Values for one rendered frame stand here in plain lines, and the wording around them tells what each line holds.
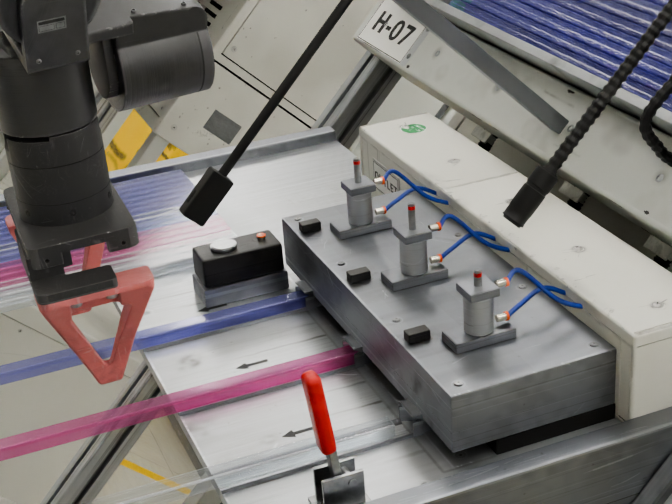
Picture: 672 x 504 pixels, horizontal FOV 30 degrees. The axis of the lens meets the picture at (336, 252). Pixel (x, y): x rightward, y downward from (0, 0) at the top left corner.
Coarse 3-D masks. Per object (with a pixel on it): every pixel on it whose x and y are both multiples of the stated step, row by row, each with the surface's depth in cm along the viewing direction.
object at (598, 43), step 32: (480, 0) 127; (512, 0) 122; (544, 0) 118; (576, 0) 115; (608, 0) 111; (640, 0) 108; (512, 32) 120; (544, 32) 116; (576, 32) 112; (608, 32) 109; (640, 32) 106; (576, 64) 110; (608, 64) 107; (640, 64) 104; (640, 96) 102
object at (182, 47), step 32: (32, 0) 65; (64, 0) 66; (128, 0) 72; (160, 0) 72; (192, 0) 73; (32, 32) 66; (64, 32) 67; (96, 32) 70; (128, 32) 71; (160, 32) 73; (192, 32) 74; (32, 64) 67; (64, 64) 68; (128, 64) 72; (160, 64) 73; (192, 64) 74; (128, 96) 73; (160, 96) 75
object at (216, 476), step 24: (336, 432) 92; (360, 432) 91; (384, 432) 92; (264, 456) 89; (288, 456) 89; (312, 456) 90; (168, 480) 88; (192, 480) 87; (216, 480) 88; (240, 480) 89
